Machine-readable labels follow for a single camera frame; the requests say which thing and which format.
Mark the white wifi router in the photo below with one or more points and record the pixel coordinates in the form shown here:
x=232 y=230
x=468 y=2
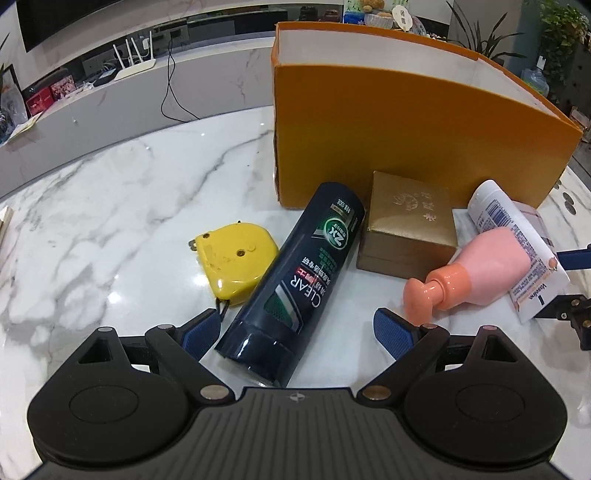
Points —
x=134 y=69

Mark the white tv cabinet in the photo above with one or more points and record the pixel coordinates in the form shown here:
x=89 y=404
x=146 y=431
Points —
x=115 y=120

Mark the white round fan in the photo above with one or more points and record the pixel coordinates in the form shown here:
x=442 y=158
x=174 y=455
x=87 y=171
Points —
x=400 y=16

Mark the white lotion tube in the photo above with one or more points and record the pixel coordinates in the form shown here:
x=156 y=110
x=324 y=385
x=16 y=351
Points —
x=494 y=207

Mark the dark storage shelf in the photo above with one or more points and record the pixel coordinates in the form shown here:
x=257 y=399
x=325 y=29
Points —
x=572 y=78

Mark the long-leaf potted plant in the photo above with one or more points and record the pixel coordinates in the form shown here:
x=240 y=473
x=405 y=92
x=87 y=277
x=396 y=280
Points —
x=480 y=32

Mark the paper sheets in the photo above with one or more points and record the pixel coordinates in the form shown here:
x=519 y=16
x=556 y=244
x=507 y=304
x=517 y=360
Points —
x=23 y=127

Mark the black television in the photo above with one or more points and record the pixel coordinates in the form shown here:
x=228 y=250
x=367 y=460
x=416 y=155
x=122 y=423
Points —
x=69 y=18

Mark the white knitted basket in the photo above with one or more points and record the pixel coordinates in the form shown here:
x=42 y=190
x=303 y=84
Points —
x=378 y=21

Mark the brown teddy bear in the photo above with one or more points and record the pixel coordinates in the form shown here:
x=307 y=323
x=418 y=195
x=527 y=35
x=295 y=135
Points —
x=371 y=5

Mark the black picture frame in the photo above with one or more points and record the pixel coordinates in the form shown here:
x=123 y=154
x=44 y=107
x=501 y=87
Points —
x=9 y=97

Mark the pink patterned box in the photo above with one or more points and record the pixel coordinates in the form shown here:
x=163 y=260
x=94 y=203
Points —
x=62 y=85

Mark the pink pump bottle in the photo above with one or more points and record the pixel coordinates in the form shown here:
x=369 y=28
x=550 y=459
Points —
x=485 y=263

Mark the orange cardboard box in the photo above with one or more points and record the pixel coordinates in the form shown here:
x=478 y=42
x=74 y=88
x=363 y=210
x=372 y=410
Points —
x=392 y=115

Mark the blue water jug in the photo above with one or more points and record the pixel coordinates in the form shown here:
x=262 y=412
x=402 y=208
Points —
x=535 y=78

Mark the gold gift box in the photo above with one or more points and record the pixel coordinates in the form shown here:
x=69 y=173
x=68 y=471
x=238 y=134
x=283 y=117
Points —
x=406 y=221

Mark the decorative plate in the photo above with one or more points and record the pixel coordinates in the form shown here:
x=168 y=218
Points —
x=419 y=25

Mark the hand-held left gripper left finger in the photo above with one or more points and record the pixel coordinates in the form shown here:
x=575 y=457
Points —
x=201 y=332

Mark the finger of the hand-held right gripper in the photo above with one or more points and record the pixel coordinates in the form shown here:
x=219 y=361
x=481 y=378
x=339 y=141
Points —
x=575 y=309
x=577 y=259

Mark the green leafy vine plant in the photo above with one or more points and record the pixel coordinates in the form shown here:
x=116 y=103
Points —
x=563 y=21

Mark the yellow tape measure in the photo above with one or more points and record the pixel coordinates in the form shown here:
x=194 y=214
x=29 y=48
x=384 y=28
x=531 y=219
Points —
x=231 y=263

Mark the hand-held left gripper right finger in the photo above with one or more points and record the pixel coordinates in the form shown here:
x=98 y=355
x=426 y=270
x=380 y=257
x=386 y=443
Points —
x=395 y=334

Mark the dark shampoo bottle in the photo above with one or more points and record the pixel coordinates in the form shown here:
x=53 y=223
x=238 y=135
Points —
x=286 y=286

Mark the small cardboard box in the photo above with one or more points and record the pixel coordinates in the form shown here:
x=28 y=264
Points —
x=581 y=120

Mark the green floral picture board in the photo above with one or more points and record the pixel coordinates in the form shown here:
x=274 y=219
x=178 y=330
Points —
x=353 y=11

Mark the red gift box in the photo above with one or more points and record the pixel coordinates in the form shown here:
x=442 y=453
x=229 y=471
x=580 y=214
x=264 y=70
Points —
x=39 y=99

